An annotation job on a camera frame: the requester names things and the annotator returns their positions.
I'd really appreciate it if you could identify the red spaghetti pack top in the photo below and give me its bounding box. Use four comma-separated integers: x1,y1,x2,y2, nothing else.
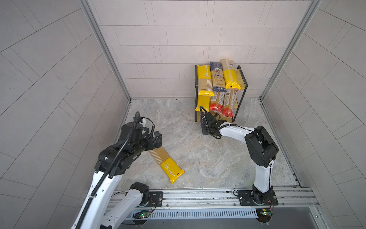
209,91,225,115

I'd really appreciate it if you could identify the red spaghetti pack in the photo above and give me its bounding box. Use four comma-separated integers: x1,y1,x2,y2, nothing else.
223,90,238,118
209,91,225,115

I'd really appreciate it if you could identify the yellow kraft pasta pack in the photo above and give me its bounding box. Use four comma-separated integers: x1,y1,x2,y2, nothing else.
195,95,211,112
220,59,241,90

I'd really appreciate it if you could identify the yellow pastatime pasta pack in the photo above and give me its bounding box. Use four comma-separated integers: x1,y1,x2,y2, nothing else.
149,147,185,184

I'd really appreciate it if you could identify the yellow pasta pack wholewheat spaghetti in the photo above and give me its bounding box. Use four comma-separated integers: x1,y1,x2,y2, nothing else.
197,65,214,97

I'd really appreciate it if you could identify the blue clear spaghetti pack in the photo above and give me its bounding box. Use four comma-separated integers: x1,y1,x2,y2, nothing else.
210,62,227,92

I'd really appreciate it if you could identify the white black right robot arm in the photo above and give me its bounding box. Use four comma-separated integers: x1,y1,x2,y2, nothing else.
199,106,279,209

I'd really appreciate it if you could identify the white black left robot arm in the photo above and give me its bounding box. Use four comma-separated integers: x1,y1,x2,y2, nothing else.
72,112,162,229

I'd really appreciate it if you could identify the left circuit board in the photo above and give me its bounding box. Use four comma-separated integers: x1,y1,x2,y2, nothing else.
133,210,151,220

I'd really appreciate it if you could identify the circuit board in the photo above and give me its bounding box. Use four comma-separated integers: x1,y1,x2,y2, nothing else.
255,209,272,223
133,210,151,220

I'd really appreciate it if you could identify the right circuit board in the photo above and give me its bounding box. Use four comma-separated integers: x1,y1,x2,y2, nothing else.
255,209,272,223

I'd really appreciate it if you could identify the wooden shelf black metal frame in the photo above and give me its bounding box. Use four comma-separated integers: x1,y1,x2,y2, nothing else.
194,65,248,123

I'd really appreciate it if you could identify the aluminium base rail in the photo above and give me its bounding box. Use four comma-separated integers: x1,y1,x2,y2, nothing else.
107,188,318,218

